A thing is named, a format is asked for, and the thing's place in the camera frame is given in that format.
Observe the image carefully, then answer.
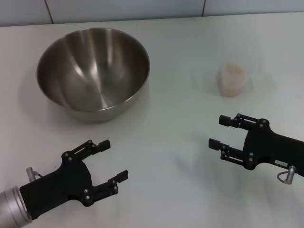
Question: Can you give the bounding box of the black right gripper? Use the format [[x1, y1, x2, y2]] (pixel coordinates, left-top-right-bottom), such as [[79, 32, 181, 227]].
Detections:
[[208, 113, 304, 178]]

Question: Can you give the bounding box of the clear plastic cup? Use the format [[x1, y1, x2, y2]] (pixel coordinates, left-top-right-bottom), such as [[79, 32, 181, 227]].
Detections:
[[217, 56, 259, 98]]

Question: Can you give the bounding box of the right arm connector cable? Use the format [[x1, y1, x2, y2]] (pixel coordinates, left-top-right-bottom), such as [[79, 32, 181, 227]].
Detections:
[[276, 165, 297, 185]]

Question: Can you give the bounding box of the left arm connector cable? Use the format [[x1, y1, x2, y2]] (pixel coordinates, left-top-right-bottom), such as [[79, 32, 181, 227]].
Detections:
[[25, 167, 45, 183]]

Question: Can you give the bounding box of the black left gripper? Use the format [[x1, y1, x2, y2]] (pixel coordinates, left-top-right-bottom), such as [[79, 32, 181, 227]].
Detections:
[[19, 139, 129, 220]]

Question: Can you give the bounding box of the arm connector cable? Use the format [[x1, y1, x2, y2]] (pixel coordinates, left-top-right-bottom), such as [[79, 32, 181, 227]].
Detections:
[[25, 167, 45, 183], [276, 165, 297, 185]]

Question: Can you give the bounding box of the stainless steel mixing bowl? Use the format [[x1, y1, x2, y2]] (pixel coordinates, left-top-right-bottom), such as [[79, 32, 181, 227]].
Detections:
[[36, 27, 151, 123]]

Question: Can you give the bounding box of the white rice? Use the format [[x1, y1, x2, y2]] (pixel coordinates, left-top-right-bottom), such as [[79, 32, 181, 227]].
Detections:
[[218, 62, 245, 97]]

